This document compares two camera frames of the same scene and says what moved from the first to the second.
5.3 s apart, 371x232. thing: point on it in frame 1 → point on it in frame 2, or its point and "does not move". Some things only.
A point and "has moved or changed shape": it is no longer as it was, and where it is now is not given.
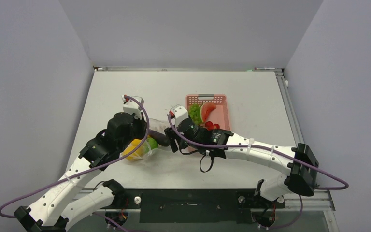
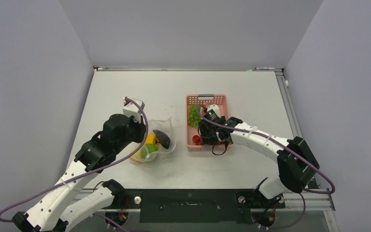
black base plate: (227, 206) does not move
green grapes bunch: (195, 113) does not move
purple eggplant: (161, 138) has moved or changed shape
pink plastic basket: (220, 115) does not move
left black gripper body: (137, 131) does not move
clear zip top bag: (148, 147) has moved or changed shape
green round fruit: (153, 144) → (148, 149)
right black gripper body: (187, 145) → (209, 135)
